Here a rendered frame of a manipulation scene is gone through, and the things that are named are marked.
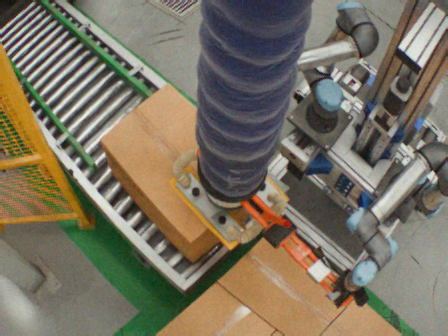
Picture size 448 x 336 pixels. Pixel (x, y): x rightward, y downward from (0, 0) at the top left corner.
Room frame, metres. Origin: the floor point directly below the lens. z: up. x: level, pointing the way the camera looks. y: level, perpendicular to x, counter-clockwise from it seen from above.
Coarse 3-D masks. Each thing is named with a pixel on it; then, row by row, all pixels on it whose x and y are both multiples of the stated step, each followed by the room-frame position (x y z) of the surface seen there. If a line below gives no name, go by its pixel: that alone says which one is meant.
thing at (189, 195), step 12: (192, 180) 0.73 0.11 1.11; (180, 192) 0.68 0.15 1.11; (192, 192) 0.68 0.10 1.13; (204, 192) 0.69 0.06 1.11; (192, 204) 0.64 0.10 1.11; (204, 216) 0.60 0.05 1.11; (216, 216) 0.61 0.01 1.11; (228, 216) 0.61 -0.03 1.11; (216, 228) 0.56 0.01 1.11; (240, 228) 0.57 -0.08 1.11; (228, 240) 0.52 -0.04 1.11
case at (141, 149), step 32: (160, 96) 1.16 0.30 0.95; (128, 128) 0.99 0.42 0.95; (160, 128) 1.00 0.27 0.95; (192, 128) 1.01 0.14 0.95; (128, 160) 0.85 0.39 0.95; (160, 160) 0.86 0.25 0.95; (128, 192) 0.84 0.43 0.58; (160, 192) 0.73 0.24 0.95; (160, 224) 0.67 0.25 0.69; (192, 224) 0.61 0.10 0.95; (192, 256) 0.54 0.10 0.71
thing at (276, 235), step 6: (282, 216) 0.59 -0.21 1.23; (264, 228) 0.54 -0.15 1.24; (270, 228) 0.54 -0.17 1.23; (276, 228) 0.54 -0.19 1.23; (282, 228) 0.55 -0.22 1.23; (288, 228) 0.55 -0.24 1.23; (294, 228) 0.55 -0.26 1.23; (264, 234) 0.52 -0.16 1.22; (270, 234) 0.52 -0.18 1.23; (276, 234) 0.52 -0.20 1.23; (282, 234) 0.52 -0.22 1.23; (288, 234) 0.53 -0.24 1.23; (270, 240) 0.51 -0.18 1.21; (276, 240) 0.50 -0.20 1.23; (282, 240) 0.50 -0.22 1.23; (276, 246) 0.48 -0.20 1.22
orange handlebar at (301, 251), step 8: (256, 200) 0.64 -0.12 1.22; (248, 208) 0.61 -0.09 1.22; (264, 208) 0.62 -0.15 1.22; (256, 216) 0.58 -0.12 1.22; (264, 224) 0.56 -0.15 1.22; (296, 240) 0.51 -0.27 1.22; (288, 248) 0.48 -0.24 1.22; (296, 248) 0.48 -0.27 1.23; (304, 248) 0.48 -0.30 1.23; (296, 256) 0.45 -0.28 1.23; (304, 256) 0.45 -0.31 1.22; (312, 256) 0.45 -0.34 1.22; (304, 264) 0.42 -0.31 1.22; (328, 288) 0.32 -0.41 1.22; (344, 304) 0.26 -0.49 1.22
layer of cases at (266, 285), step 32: (256, 256) 0.60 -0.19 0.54; (288, 256) 0.61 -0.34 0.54; (224, 288) 0.43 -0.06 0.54; (256, 288) 0.44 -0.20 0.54; (288, 288) 0.44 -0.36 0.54; (320, 288) 0.44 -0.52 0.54; (192, 320) 0.24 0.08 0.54; (224, 320) 0.25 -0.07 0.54; (256, 320) 0.26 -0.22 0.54; (288, 320) 0.27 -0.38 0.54; (320, 320) 0.26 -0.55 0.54; (352, 320) 0.26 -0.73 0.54; (384, 320) 0.24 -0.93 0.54
